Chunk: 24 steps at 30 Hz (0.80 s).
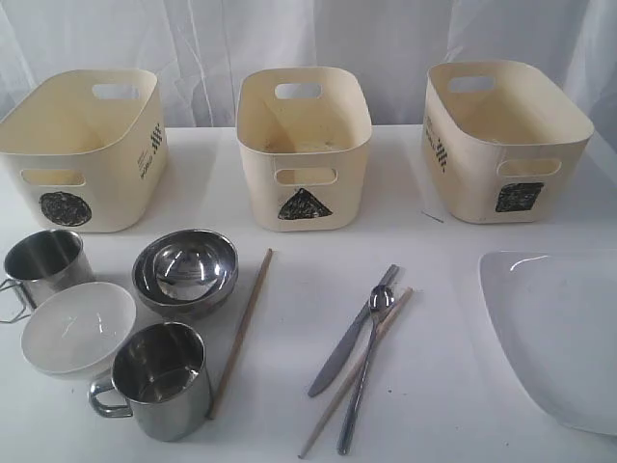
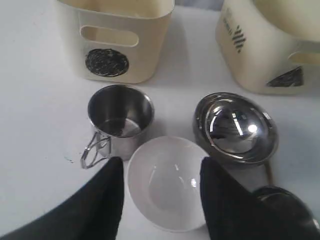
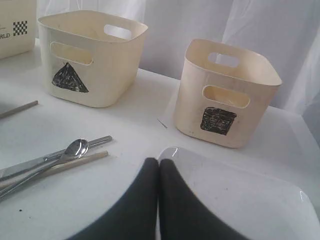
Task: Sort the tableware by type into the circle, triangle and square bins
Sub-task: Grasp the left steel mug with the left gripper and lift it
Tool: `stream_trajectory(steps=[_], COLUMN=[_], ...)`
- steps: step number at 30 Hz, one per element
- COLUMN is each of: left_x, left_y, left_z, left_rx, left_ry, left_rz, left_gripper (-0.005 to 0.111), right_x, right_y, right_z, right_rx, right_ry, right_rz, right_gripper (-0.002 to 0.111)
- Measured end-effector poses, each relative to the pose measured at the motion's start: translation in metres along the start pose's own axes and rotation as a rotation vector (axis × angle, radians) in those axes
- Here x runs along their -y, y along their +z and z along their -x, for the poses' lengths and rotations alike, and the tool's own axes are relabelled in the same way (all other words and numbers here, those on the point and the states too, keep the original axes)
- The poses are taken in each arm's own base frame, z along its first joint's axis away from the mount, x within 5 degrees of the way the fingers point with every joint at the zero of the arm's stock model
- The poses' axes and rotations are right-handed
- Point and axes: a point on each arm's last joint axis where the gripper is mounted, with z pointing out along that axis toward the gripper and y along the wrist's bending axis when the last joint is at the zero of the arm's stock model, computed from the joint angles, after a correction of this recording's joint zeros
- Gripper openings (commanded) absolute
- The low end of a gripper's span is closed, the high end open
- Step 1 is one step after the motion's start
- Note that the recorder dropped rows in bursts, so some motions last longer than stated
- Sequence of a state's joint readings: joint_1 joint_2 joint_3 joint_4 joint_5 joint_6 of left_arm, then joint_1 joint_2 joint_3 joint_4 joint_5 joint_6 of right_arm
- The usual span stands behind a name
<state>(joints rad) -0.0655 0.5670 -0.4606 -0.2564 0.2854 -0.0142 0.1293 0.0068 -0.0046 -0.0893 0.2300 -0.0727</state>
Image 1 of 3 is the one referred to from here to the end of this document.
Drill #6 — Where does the wooden chopstick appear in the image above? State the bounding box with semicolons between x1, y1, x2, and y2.
207;248;274;421
298;287;414;459

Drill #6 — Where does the steel spoon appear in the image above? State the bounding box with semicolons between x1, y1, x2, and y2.
336;284;394;455

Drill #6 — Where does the stainless steel bowl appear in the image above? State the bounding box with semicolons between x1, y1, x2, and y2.
131;229;239;320
152;241;228;301

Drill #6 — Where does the steel table knife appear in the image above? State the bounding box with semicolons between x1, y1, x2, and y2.
308;263;401;398

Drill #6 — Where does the steel mug with solid handle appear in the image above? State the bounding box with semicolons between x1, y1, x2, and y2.
88;321;213;442

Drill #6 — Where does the white ceramic bowl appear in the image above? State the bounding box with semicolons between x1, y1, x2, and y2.
20;282;137;380

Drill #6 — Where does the cream bin with triangle mark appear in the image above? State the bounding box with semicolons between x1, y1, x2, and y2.
236;67;372;232

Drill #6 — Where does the white backdrop curtain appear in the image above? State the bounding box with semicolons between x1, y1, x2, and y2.
1;1;616;134

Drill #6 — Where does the cream bin with square mark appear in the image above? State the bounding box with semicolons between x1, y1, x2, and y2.
422;61;595;224

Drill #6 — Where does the cream bin with circle mark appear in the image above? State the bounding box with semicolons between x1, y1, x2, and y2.
1;69;168;232

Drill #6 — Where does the large white square plate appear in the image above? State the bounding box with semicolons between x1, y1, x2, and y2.
478;249;616;436

